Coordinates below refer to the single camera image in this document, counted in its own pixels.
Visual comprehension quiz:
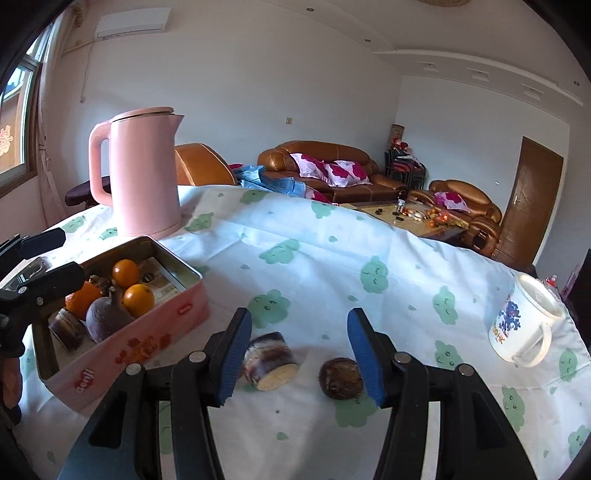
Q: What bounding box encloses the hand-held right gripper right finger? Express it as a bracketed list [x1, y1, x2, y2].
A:
[346, 308, 539, 480]

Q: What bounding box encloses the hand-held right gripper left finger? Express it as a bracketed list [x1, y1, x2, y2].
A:
[58, 307, 253, 480]

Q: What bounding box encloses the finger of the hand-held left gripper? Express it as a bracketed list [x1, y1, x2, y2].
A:
[0, 227, 67, 273]
[0, 261, 86, 326]

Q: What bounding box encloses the sugarcane piece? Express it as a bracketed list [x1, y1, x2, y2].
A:
[242, 331, 300, 392]
[48, 307, 86, 352]

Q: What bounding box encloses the purple radish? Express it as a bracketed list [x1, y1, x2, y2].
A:
[85, 287, 135, 344]

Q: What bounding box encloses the pink tin box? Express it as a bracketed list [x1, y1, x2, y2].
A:
[31, 235, 209, 413]

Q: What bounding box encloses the person's left hand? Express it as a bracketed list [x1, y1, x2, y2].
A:
[0, 356, 24, 425]

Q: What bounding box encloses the orange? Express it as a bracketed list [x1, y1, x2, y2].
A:
[65, 281, 103, 320]
[112, 259, 141, 289]
[122, 283, 156, 319]

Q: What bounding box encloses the dark purple stool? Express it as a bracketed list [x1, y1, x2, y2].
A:
[65, 175, 114, 208]

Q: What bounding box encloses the green cloud print tablecloth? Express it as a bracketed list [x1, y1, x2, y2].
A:
[9, 185, 591, 480]

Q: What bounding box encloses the pale curtain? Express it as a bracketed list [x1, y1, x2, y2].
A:
[34, 18, 68, 228]

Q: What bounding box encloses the printed paper card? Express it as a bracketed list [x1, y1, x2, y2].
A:
[137, 257, 186, 306]

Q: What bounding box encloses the pink electric kettle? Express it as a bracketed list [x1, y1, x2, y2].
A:
[89, 107, 185, 241]

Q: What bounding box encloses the window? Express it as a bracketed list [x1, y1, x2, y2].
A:
[0, 58, 40, 186]

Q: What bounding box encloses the wooden coffee table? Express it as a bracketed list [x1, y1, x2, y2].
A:
[351, 200, 470, 246]

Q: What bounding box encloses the white printed mug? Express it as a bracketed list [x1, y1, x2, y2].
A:
[488, 272, 567, 368]

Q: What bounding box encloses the orange leather chair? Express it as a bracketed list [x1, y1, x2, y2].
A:
[174, 143, 239, 187]

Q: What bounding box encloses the pink floral pillow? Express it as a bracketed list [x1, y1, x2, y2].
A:
[290, 152, 333, 179]
[435, 191, 472, 213]
[323, 160, 373, 187]

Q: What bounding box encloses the blue cloth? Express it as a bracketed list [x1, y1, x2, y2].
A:
[230, 163, 308, 197]

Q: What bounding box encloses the brown leather armchair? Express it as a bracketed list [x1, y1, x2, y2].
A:
[409, 180, 503, 259]

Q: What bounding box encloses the stack of dark chairs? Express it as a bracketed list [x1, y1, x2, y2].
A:
[384, 143, 426, 188]

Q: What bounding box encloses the brown leather sofa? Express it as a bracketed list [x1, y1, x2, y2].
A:
[257, 141, 410, 204]

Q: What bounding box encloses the brown wooden door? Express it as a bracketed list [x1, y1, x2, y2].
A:
[494, 136, 565, 274]

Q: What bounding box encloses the black television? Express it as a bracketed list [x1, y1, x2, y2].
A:
[561, 249, 591, 320]

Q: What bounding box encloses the white air conditioner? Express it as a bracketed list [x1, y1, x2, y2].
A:
[95, 10, 168, 40]

